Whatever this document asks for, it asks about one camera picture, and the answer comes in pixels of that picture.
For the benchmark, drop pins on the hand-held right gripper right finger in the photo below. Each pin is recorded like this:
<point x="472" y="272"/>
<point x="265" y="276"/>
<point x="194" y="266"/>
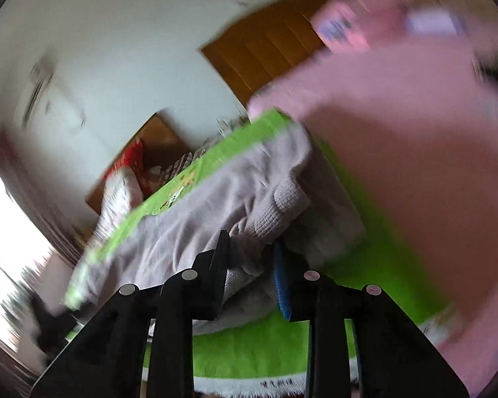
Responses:
<point x="281" y="290"/>

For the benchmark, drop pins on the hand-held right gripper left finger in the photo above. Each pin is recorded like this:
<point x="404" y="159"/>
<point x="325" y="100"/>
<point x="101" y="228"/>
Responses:
<point x="213" y="282"/>

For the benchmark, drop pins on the mauve knit pants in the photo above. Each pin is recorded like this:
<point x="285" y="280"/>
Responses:
<point x="199" y="211"/>

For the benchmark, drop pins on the green printed bedsheet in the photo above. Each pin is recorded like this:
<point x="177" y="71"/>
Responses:
<point x="249" y="352"/>

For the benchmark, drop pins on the checked bedsheet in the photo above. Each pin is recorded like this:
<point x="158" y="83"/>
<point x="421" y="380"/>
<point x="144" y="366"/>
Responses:
<point x="178" y="166"/>

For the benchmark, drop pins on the red floral quilt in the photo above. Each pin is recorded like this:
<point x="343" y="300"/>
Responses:
<point x="116" y="203"/>

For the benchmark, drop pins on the red pillow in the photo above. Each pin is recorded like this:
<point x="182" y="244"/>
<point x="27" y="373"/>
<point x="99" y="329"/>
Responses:
<point x="128" y="157"/>

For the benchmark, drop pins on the plain wooden headboard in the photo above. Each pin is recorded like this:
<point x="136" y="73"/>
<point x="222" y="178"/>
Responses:
<point x="162" y="137"/>

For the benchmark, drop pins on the dark object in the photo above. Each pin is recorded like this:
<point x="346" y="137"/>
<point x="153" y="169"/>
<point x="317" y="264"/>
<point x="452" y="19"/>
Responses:
<point x="52" y="323"/>

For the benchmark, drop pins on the pink quilt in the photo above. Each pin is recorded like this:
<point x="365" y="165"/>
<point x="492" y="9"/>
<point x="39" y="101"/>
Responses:
<point x="419" y="174"/>

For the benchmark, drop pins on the bright window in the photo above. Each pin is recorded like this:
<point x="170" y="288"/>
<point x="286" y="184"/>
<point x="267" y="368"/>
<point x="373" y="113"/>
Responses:
<point x="4" y="236"/>

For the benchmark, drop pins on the dark wooden headboard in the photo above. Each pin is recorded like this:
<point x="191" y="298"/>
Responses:
<point x="265" y="49"/>

